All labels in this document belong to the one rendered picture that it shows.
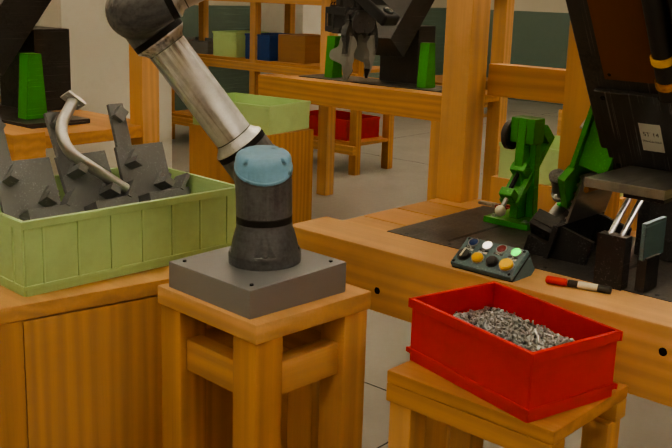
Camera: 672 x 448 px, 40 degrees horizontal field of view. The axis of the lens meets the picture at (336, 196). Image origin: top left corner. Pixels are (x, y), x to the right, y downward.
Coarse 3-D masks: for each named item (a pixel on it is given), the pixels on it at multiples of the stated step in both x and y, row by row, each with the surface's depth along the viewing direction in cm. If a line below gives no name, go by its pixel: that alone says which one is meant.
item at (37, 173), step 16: (0, 128) 228; (0, 144) 229; (0, 160) 228; (16, 160) 230; (32, 160) 233; (48, 160) 236; (0, 176) 227; (32, 176) 232; (48, 176) 235; (0, 192) 225; (16, 192) 228; (32, 192) 231; (16, 208) 227; (32, 208) 229; (48, 208) 226; (64, 208) 229
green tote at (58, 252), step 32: (192, 192) 257; (224, 192) 239; (0, 224) 208; (32, 224) 202; (64, 224) 208; (96, 224) 214; (128, 224) 220; (160, 224) 226; (192, 224) 233; (224, 224) 241; (0, 256) 210; (32, 256) 203; (64, 256) 209; (96, 256) 215; (128, 256) 221; (160, 256) 228; (32, 288) 204; (64, 288) 210
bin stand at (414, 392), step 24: (408, 384) 166; (432, 384) 163; (624, 384) 165; (408, 408) 166; (432, 408) 163; (456, 408) 159; (480, 408) 156; (576, 408) 155; (600, 408) 158; (624, 408) 166; (408, 432) 168; (456, 432) 186; (480, 432) 156; (504, 432) 153; (528, 432) 150; (552, 432) 147; (600, 432) 164
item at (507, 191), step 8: (544, 128) 236; (544, 136) 236; (552, 136) 239; (544, 144) 238; (544, 152) 237; (528, 160) 235; (512, 168) 235; (520, 168) 233; (528, 168) 234; (512, 176) 237; (528, 176) 234; (512, 184) 233; (528, 184) 234; (504, 192) 232; (512, 192) 231; (520, 192) 233; (512, 200) 232; (520, 200) 232
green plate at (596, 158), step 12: (588, 120) 196; (588, 132) 198; (588, 144) 198; (576, 156) 199; (588, 156) 199; (600, 156) 197; (576, 168) 201; (588, 168) 199; (600, 168) 197; (612, 168) 197
